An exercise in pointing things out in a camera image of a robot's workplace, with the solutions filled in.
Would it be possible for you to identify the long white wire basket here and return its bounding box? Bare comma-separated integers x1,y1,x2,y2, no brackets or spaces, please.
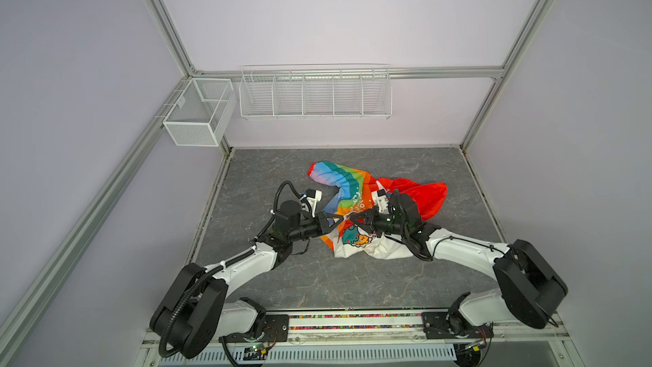
239,64,393,120

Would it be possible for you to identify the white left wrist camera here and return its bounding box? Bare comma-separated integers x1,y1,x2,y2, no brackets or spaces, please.
300,189,323,217

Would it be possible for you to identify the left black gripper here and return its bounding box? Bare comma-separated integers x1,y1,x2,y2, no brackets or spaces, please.
289,211,343,243

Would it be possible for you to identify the white mesh box basket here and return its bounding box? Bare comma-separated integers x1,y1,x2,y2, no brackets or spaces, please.
163,78,237,147

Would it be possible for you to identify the aluminium front rail frame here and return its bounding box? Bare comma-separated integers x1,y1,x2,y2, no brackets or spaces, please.
134,309,584,366

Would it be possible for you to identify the black corrugated left cable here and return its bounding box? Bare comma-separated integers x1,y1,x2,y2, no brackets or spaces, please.
272,180,307,215

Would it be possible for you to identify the white vented cable duct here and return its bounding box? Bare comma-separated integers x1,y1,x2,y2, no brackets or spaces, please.
157,343,458,366

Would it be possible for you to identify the colourful red white kids jacket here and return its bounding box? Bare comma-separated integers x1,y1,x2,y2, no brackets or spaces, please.
307,161,448,260

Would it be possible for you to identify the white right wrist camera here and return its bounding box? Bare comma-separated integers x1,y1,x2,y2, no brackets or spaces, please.
372,189,389,214

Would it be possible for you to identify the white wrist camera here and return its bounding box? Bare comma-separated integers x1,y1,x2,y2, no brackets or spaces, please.
300,189,323,217
372,189,389,214

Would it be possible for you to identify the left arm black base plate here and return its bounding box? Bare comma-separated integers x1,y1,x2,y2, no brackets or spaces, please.
226,314,290,343

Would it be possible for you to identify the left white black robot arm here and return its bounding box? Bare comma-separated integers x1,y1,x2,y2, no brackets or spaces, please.
149,200,345,359

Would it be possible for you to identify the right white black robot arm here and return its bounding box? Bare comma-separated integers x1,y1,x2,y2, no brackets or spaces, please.
348,192,568,337

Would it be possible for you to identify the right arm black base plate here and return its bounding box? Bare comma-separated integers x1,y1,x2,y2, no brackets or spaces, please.
421,311,494,340

